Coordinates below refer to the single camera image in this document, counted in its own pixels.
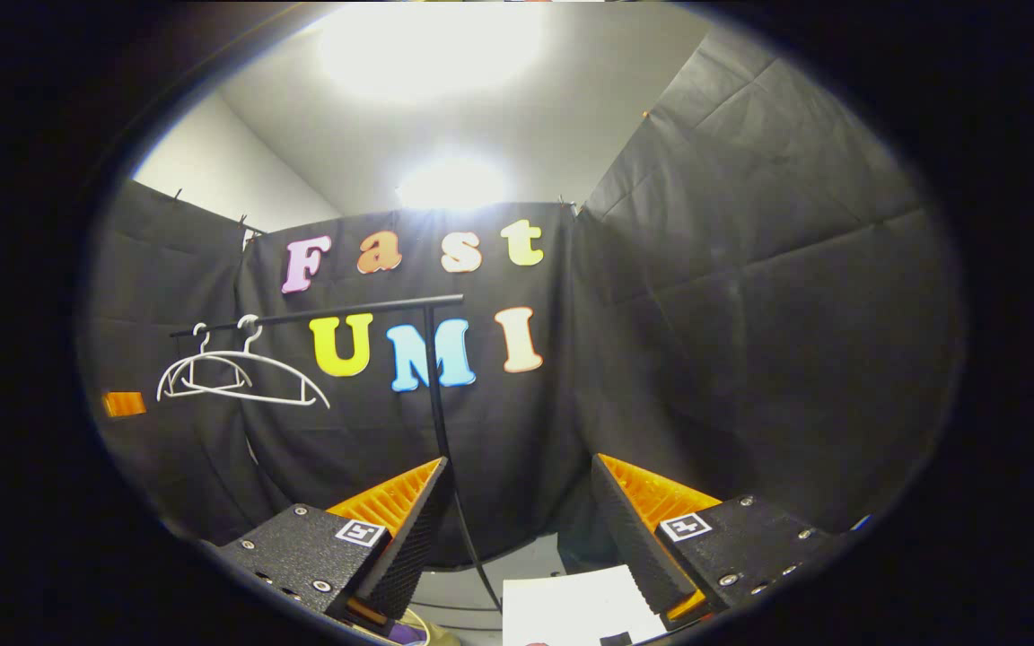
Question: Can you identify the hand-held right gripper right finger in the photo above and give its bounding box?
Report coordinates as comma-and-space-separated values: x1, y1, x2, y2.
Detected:
591, 453, 850, 626

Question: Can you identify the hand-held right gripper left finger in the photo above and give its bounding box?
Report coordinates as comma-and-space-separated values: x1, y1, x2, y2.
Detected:
212, 456, 455, 629

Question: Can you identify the beige laundry hamper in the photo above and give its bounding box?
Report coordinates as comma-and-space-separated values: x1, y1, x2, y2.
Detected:
385, 606, 462, 646

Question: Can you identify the white plastic hanger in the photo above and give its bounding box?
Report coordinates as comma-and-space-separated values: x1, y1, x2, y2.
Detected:
156, 323, 254, 401
178, 314, 332, 410

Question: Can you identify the black clothes rack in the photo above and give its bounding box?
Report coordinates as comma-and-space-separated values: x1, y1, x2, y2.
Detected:
169, 293, 504, 615

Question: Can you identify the white paper sheet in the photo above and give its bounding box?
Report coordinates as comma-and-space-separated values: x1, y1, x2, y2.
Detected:
502, 564, 669, 646

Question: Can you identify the black backdrop cloth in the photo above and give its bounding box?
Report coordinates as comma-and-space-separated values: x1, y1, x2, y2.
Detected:
77, 27, 967, 568

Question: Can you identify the large ceiling light panel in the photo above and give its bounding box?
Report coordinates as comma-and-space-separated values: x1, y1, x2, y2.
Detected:
320, 4, 545, 95

